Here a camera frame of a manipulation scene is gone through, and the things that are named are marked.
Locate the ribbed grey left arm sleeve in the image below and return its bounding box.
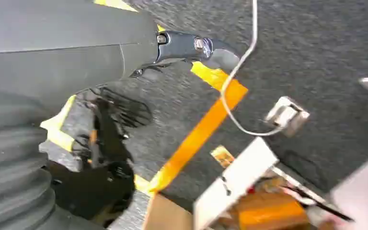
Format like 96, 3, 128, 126
0, 88, 106, 230

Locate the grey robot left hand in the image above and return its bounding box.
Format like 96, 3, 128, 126
0, 0, 242, 118

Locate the brown cardboard box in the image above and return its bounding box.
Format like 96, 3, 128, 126
142, 193, 195, 230

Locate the small yellow printed label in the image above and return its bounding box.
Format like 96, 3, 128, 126
210, 145, 236, 169

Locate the long orange tape strip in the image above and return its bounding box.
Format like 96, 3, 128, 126
148, 61, 249, 194

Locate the white power adapter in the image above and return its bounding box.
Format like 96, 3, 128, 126
264, 95, 311, 138

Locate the thin black rod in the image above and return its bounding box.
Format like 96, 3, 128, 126
282, 185, 354, 223

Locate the orange box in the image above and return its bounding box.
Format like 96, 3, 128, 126
231, 192, 310, 230

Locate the pale pink flat panel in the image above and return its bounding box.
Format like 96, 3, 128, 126
329, 148, 368, 230

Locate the yellow floor tape strip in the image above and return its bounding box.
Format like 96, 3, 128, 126
40, 94, 77, 152

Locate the thin white cable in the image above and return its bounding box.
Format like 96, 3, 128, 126
219, 0, 287, 138

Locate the white flat board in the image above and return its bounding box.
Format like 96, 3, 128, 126
193, 137, 280, 230

